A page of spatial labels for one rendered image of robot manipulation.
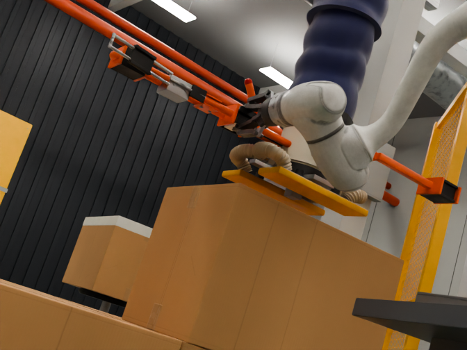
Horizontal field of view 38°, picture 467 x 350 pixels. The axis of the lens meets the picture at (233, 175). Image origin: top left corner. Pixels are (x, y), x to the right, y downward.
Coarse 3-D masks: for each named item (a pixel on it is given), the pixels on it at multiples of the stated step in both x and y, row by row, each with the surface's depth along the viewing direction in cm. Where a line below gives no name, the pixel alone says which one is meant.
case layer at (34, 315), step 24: (0, 288) 135; (24, 288) 180; (0, 312) 134; (24, 312) 137; (48, 312) 140; (72, 312) 142; (96, 312) 160; (0, 336) 134; (24, 336) 137; (48, 336) 139; (72, 336) 142; (96, 336) 145; (120, 336) 148; (144, 336) 151; (168, 336) 158
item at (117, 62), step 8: (120, 48) 171; (128, 48) 169; (120, 56) 168; (112, 64) 172; (120, 64) 169; (128, 64) 169; (120, 72) 174; (128, 72) 173; (136, 72) 171; (136, 80) 176
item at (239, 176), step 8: (224, 176) 202; (232, 176) 199; (240, 176) 196; (248, 176) 197; (256, 176) 200; (248, 184) 202; (256, 184) 199; (264, 184) 200; (272, 184) 203; (264, 192) 206; (272, 192) 203; (280, 192) 203; (280, 200) 209; (288, 200) 206; (296, 200) 206; (304, 200) 208; (296, 208) 213; (304, 208) 210; (312, 208) 209; (320, 208) 211
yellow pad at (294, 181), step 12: (264, 168) 185; (276, 168) 180; (276, 180) 187; (288, 180) 183; (300, 180) 183; (300, 192) 192; (312, 192) 188; (324, 192) 187; (336, 192) 194; (324, 204) 197; (336, 204) 192; (348, 204) 192; (360, 216) 197
